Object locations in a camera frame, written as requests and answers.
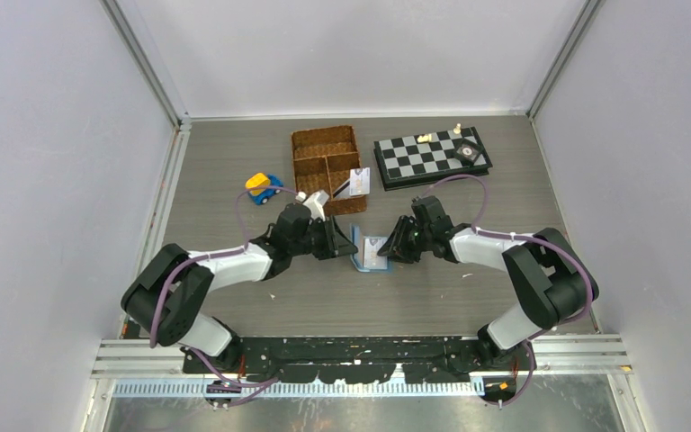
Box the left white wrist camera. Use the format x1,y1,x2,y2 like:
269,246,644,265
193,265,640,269
295,190,329,221

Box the blue yellow toy car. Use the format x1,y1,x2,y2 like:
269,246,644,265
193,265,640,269
245,172,283,205

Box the blue card holder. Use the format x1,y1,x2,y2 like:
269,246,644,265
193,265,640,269
350,224,391,273

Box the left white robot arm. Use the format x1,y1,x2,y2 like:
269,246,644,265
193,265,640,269
121,203,358,373

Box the black square box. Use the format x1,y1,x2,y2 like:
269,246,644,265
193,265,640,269
453,141,483,166

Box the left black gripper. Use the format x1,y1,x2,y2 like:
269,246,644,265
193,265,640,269
290,214,357,261

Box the brown wicker basket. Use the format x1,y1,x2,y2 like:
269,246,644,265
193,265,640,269
291,125,367,216

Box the black white chessboard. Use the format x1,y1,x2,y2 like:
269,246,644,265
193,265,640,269
373,126,493,191

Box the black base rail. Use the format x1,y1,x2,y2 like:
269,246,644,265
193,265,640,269
183,336,530,384

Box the cream chess piece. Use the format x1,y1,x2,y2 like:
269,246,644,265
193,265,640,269
416,134,433,143

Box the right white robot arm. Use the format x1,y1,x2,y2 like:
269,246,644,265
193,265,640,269
377,196,599,370

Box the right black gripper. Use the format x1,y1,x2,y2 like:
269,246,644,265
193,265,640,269
378,216,433,265

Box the cards in basket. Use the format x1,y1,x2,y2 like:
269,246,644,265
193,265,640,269
332,180,350,200

